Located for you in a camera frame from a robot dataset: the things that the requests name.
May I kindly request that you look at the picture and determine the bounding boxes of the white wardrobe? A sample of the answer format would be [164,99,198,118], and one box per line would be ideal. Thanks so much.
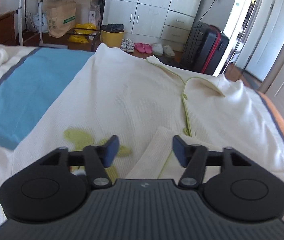
[102,0,201,51]

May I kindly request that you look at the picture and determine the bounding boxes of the white sneakers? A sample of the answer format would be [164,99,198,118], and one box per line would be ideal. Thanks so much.
[120,39,135,53]

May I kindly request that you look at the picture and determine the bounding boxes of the blue striped bed sheet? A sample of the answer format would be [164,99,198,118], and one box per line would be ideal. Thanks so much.
[0,48,93,150]

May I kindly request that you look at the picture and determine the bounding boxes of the yellow plastic bag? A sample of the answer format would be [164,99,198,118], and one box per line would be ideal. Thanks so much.
[68,23,97,43]

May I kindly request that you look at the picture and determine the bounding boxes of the white fluffy slippers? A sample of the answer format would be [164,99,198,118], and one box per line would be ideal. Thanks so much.
[151,43,176,58]

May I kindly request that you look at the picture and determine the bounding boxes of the pink slippers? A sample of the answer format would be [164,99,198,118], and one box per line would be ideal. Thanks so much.
[134,43,152,54]

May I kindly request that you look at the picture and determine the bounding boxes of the cream jacket with green trim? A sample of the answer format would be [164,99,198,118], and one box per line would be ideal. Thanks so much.
[0,42,284,233]

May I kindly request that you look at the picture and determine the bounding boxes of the rolling overbed table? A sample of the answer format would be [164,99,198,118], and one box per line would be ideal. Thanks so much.
[17,0,69,49]

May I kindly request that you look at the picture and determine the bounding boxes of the black red suitcase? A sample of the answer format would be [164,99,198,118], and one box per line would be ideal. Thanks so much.
[180,22,229,75]

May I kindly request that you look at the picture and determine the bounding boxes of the brown paper bag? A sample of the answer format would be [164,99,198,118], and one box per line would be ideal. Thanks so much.
[44,0,77,38]

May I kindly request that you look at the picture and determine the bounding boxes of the yellow trash bin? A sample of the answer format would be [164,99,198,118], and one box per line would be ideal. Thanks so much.
[100,24,124,48]

